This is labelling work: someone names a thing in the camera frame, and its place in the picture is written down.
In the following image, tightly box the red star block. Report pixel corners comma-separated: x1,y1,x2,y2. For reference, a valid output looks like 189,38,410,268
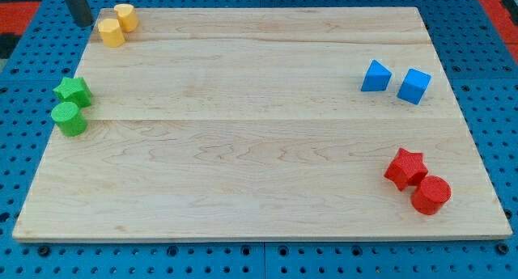
384,148,428,191

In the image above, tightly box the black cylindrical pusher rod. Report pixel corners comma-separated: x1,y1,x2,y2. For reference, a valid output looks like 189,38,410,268
64,0,94,27

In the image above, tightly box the red cylinder block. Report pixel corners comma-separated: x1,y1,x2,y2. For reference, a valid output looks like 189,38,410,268
410,175,452,215

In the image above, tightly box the green cylinder block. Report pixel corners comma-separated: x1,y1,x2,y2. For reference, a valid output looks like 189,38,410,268
51,101,87,137

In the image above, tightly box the yellow hexagon block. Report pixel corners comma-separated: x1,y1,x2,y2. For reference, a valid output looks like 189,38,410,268
97,19,125,48

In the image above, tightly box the blue cube block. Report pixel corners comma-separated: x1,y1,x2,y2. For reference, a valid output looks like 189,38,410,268
397,69,431,105

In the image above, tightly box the light wooden board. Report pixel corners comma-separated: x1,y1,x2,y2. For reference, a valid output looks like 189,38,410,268
13,7,512,243

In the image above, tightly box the blue triangle block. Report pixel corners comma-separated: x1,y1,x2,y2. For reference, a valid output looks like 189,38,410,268
360,60,393,91

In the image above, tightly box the green star block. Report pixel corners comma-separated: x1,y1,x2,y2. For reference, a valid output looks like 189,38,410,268
53,77,92,108

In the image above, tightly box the yellow pentagon block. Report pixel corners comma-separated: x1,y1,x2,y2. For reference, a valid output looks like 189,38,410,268
113,3,139,32

